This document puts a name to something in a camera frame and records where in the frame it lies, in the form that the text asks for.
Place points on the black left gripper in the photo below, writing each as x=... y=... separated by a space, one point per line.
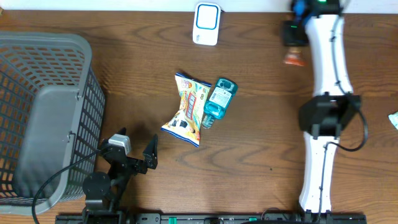
x=150 y=156

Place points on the grey plastic shopping basket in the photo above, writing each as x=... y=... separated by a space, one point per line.
x=51 y=116

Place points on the green orange snack packet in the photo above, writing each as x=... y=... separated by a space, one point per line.
x=393 y=118

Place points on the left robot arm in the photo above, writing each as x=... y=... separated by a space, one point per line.
x=105 y=190

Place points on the teal blister pack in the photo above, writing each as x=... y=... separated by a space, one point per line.
x=217 y=104

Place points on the cream yellow snack bag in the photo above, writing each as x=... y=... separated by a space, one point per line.
x=186 y=123

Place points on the red snack packet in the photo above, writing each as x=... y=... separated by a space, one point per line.
x=294 y=57

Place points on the white barcode scanner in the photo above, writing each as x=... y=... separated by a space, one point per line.
x=206 y=23

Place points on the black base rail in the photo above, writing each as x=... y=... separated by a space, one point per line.
x=156 y=218

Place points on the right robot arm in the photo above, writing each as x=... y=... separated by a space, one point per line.
x=320 y=25

